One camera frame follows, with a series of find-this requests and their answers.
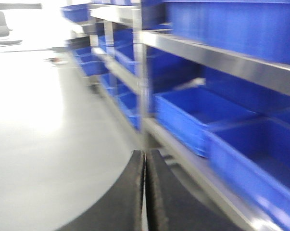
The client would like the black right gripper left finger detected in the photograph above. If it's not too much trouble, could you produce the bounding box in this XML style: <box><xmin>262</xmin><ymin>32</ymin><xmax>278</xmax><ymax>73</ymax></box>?
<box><xmin>58</xmin><ymin>150</ymin><xmax>145</xmax><ymax>231</ymax></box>

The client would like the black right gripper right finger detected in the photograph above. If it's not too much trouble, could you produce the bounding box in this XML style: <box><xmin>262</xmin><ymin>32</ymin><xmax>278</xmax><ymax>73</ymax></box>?
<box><xmin>145</xmin><ymin>150</ymin><xmax>240</xmax><ymax>231</ymax></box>

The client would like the blue bin lower shelf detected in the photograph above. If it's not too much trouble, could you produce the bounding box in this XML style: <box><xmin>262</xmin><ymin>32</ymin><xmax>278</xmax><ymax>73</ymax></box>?
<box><xmin>154</xmin><ymin>87</ymin><xmax>257</xmax><ymax>158</ymax></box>

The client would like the blue bin shelf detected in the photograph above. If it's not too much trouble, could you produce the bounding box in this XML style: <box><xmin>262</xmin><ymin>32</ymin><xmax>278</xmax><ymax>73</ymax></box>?
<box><xmin>164</xmin><ymin>0</ymin><xmax>290</xmax><ymax>65</ymax></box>
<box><xmin>154</xmin><ymin>87</ymin><xmax>257</xmax><ymax>158</ymax></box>

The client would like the blue bin lower near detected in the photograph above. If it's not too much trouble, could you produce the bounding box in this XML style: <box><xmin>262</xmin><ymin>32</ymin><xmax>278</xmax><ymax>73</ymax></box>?
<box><xmin>207</xmin><ymin>117</ymin><xmax>290</xmax><ymax>231</ymax></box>

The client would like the blue bin upper shelf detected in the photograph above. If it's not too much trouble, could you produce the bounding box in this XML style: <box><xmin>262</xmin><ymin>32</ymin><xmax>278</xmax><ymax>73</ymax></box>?
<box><xmin>164</xmin><ymin>0</ymin><xmax>290</xmax><ymax>65</ymax></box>

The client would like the steel shelving rack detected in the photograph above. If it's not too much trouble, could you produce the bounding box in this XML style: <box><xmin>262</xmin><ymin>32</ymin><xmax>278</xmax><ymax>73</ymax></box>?
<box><xmin>62</xmin><ymin>0</ymin><xmax>290</xmax><ymax>231</ymax></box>

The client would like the gray office chair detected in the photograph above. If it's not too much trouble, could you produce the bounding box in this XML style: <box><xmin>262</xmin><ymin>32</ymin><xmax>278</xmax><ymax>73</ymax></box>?
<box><xmin>0</xmin><ymin>11</ymin><xmax>23</xmax><ymax>45</ymax></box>

